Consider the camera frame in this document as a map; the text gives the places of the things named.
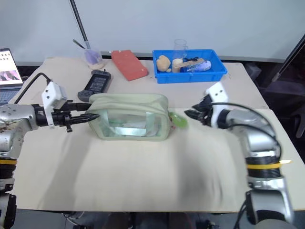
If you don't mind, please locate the wooden block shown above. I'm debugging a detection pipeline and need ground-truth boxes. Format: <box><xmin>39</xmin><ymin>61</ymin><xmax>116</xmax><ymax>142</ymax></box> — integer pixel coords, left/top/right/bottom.
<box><xmin>181</xmin><ymin>58</ymin><xmax>204</xmax><ymax>69</ymax></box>

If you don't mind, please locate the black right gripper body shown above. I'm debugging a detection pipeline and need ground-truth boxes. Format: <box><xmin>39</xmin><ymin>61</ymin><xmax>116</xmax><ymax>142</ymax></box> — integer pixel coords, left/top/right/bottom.
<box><xmin>199</xmin><ymin>96</ymin><xmax>215</xmax><ymax>126</ymax></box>

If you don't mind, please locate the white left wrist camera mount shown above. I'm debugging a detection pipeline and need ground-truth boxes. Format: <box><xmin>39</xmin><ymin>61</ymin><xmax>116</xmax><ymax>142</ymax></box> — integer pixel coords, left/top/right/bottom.
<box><xmin>41</xmin><ymin>81</ymin><xmax>69</xmax><ymax>129</ymax></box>

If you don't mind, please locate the black tripod leg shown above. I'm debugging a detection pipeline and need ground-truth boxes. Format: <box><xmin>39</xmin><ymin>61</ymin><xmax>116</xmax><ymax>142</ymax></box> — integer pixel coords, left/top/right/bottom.
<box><xmin>272</xmin><ymin>34</ymin><xmax>305</xmax><ymax>83</ymax></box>

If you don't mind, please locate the green pouch with clear window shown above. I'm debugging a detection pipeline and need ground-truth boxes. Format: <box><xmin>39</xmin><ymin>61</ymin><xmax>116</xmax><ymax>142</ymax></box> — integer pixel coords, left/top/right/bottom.
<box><xmin>85</xmin><ymin>93</ymin><xmax>170</xmax><ymax>142</ymax></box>

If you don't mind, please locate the black handheld controller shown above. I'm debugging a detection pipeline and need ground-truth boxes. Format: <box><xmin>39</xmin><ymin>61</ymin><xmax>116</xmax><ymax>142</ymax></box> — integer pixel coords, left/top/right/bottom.
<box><xmin>77</xmin><ymin>69</ymin><xmax>112</xmax><ymax>102</ymax></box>

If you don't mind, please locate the empty clear glass beaker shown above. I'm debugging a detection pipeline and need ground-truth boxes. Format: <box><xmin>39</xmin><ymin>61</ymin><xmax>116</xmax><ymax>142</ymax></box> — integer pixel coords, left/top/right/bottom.
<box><xmin>173</xmin><ymin>39</ymin><xmax>189</xmax><ymax>60</ymax></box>

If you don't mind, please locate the beige cloth mat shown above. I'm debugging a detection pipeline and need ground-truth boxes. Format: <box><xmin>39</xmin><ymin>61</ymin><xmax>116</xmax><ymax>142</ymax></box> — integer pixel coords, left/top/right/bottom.
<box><xmin>13</xmin><ymin>107</ymin><xmax>305</xmax><ymax>213</ymax></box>

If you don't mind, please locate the beige rounded toy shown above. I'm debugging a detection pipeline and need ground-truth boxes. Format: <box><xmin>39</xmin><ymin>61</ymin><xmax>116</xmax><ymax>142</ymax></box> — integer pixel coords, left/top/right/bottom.
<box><xmin>172</xmin><ymin>58</ymin><xmax>184</xmax><ymax>73</ymax></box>

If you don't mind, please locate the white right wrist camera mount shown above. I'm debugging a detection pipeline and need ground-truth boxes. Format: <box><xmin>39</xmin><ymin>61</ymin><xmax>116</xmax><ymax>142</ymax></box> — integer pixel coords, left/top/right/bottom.
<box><xmin>205</xmin><ymin>81</ymin><xmax>230</xmax><ymax>128</ymax></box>

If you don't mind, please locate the tan plush toy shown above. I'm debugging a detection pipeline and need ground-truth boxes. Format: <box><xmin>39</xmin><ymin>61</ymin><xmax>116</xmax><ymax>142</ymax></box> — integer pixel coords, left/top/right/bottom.
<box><xmin>156</xmin><ymin>55</ymin><xmax>172</xmax><ymax>73</ymax></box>

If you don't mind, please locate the green plush keychain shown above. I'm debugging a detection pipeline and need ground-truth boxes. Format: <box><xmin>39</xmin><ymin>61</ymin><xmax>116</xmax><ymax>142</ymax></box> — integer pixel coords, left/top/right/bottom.
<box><xmin>169</xmin><ymin>112</ymin><xmax>188</xmax><ymax>130</ymax></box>

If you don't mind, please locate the blue purple plush toy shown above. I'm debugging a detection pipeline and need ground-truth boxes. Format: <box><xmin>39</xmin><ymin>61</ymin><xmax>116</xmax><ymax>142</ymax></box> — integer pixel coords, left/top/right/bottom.
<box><xmin>183</xmin><ymin>60</ymin><xmax>212</xmax><ymax>73</ymax></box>

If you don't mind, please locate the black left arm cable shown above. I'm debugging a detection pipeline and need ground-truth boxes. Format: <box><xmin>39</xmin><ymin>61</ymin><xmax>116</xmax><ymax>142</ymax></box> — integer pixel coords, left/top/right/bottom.
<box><xmin>13</xmin><ymin>72</ymin><xmax>53</xmax><ymax>105</ymax></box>

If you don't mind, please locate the dark chair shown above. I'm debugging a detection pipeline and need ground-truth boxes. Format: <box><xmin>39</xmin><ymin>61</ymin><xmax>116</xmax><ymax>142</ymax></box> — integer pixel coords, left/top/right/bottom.
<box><xmin>292</xmin><ymin>108</ymin><xmax>305</xmax><ymax>139</ymax></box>

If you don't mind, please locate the beige table cover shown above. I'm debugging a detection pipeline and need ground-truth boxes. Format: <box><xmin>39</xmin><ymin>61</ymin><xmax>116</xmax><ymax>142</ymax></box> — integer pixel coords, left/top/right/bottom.
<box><xmin>8</xmin><ymin>56</ymin><xmax>271</xmax><ymax>111</ymax></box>

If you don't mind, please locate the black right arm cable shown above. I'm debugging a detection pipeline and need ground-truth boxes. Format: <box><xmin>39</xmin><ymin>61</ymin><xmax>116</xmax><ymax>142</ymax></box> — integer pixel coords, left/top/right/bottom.
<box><xmin>209</xmin><ymin>102</ymin><xmax>284</xmax><ymax>158</ymax></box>

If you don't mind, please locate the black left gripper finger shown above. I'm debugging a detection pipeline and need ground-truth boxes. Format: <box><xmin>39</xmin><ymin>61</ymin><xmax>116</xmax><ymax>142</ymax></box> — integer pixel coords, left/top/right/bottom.
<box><xmin>75</xmin><ymin>103</ymin><xmax>92</xmax><ymax>112</ymax></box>
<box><xmin>71</xmin><ymin>114</ymin><xmax>100</xmax><ymax>125</ymax></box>

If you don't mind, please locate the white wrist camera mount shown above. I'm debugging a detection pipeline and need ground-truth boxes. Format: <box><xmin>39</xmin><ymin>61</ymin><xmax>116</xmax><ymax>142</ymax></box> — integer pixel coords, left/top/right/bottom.
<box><xmin>205</xmin><ymin>81</ymin><xmax>230</xmax><ymax>128</ymax></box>
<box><xmin>41</xmin><ymin>81</ymin><xmax>69</xmax><ymax>129</ymax></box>

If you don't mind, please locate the short black pen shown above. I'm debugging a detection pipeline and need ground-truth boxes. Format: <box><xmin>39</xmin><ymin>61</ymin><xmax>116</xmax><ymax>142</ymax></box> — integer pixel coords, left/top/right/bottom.
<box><xmin>72</xmin><ymin>39</ymin><xmax>87</xmax><ymax>50</ymax></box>

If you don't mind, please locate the glass beaker with purple contents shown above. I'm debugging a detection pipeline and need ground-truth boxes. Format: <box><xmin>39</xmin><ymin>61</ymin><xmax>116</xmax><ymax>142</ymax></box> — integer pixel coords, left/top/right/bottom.
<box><xmin>83</xmin><ymin>47</ymin><xmax>106</xmax><ymax>70</ymax></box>

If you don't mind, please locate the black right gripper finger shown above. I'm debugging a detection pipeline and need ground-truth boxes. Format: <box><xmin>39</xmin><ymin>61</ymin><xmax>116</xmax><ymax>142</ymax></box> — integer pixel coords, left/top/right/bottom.
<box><xmin>184</xmin><ymin>108</ymin><xmax>203</xmax><ymax>122</ymax></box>
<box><xmin>191</xmin><ymin>100</ymin><xmax>206</xmax><ymax>113</ymax></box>

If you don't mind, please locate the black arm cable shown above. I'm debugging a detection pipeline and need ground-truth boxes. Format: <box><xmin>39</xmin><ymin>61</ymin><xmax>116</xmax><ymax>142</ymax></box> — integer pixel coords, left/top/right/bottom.
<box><xmin>209</xmin><ymin>102</ymin><xmax>284</xmax><ymax>158</ymax></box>
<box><xmin>13</xmin><ymin>72</ymin><xmax>53</xmax><ymax>105</ymax></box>

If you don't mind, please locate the red rectangular box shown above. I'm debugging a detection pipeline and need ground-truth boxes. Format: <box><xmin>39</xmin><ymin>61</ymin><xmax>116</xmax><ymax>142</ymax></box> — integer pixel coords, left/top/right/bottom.
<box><xmin>111</xmin><ymin>49</ymin><xmax>149</xmax><ymax>82</ymax></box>

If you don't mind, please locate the open laptop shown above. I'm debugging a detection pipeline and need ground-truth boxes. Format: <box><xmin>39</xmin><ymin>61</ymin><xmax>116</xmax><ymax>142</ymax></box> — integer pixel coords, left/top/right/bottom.
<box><xmin>0</xmin><ymin>48</ymin><xmax>25</xmax><ymax>106</ymax></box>

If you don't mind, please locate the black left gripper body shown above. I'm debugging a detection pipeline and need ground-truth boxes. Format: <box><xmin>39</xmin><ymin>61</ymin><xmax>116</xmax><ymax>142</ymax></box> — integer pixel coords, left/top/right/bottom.
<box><xmin>51</xmin><ymin>102</ymin><xmax>83</xmax><ymax>133</ymax></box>

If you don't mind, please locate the blue plastic bin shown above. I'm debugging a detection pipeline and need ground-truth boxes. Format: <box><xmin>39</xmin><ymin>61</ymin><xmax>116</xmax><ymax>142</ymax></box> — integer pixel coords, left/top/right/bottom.
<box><xmin>152</xmin><ymin>49</ymin><xmax>228</xmax><ymax>84</ymax></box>

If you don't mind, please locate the long black rod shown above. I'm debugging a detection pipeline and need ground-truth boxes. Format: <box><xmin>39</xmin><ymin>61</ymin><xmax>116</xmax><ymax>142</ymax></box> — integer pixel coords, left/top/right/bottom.
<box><xmin>69</xmin><ymin>0</ymin><xmax>91</xmax><ymax>50</ymax></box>

